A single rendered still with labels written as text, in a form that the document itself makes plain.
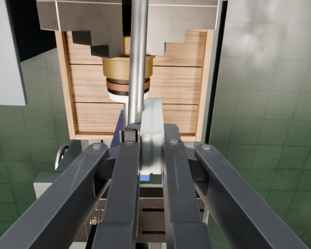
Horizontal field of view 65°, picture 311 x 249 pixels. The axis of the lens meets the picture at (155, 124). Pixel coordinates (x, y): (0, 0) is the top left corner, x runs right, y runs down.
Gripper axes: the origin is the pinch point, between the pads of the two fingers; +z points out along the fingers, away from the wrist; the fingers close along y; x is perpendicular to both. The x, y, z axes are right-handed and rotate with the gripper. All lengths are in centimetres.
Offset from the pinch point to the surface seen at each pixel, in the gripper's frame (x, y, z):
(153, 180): -38, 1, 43
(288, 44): -8, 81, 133
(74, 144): -38, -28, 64
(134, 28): 7.1, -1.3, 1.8
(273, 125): -60, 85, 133
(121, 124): -16.1, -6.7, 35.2
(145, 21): 7.6, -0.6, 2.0
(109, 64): 0.5, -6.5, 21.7
